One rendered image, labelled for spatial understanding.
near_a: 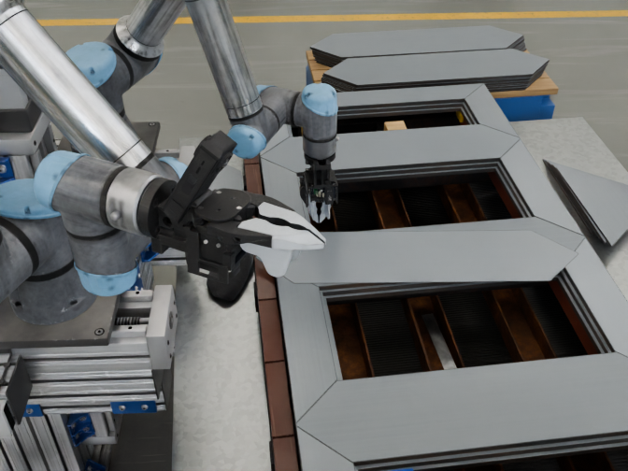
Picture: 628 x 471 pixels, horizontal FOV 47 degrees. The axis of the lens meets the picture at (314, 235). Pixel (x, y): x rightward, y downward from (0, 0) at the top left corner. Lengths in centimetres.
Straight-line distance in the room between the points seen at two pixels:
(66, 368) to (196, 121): 262
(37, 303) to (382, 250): 78
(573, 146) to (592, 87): 210
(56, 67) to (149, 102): 311
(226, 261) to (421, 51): 189
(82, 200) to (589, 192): 152
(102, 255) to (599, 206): 145
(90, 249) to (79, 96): 21
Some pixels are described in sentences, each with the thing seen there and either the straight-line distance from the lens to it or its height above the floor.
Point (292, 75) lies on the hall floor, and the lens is 432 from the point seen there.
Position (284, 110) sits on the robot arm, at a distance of 158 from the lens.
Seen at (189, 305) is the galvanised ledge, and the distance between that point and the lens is 183.
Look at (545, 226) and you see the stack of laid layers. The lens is 185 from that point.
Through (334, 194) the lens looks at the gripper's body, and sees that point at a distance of 168.
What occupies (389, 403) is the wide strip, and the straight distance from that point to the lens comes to 140.
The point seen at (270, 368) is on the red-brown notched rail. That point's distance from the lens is 148.
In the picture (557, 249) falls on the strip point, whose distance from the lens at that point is 179.
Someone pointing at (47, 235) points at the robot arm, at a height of 122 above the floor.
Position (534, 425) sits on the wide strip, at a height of 85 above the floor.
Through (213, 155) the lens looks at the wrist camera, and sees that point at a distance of 77.
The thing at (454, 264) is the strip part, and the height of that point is 85.
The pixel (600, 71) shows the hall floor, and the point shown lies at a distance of 467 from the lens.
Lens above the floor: 195
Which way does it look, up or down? 39 degrees down
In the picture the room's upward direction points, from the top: straight up
